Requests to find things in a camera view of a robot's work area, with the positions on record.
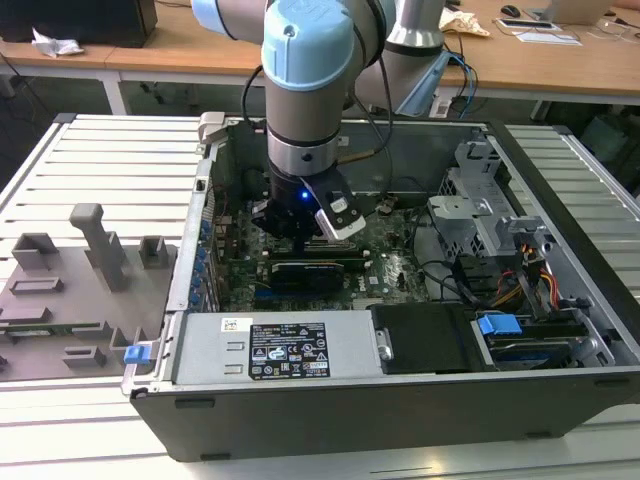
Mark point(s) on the black plastic bay cover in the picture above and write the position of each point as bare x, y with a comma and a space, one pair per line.
425, 335

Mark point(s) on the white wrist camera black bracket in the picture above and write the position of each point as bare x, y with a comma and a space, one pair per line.
342, 220

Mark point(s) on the black computer mouse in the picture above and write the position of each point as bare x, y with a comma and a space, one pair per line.
510, 9

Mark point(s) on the white paper sheet blue edge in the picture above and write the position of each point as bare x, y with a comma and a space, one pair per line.
547, 39

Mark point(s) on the black open PC case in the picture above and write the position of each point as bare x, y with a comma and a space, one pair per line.
350, 420

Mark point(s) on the grey metal drive cage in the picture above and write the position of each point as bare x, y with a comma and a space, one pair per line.
455, 220

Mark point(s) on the grey parts rack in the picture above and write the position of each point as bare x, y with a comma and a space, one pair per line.
75, 310

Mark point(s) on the green motherboard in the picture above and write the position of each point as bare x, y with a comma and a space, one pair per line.
390, 280

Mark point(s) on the green RAM stick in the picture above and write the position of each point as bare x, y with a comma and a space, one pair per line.
60, 327

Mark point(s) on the blue case latch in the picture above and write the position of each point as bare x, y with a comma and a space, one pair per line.
136, 355

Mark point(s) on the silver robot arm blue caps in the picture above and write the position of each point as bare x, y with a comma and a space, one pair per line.
305, 55

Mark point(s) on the grey power supply unit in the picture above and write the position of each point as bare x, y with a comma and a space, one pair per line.
210, 350

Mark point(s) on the crumpled brown paper bag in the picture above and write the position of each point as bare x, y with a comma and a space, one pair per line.
467, 24

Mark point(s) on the blue card retainer strip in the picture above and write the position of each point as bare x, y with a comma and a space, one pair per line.
200, 265

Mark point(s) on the grey laptop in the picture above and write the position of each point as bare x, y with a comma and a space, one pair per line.
575, 11

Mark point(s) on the wooden desk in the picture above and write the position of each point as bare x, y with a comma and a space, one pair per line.
60, 62
200, 55

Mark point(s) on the black RAM slot bank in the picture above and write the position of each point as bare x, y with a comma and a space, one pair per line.
335, 252

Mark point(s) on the black box on desk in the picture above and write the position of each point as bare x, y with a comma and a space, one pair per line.
75, 20

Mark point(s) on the hard disk in blue carrier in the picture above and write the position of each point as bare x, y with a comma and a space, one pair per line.
497, 330

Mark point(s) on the crumpled white paper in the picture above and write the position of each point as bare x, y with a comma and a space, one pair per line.
55, 45

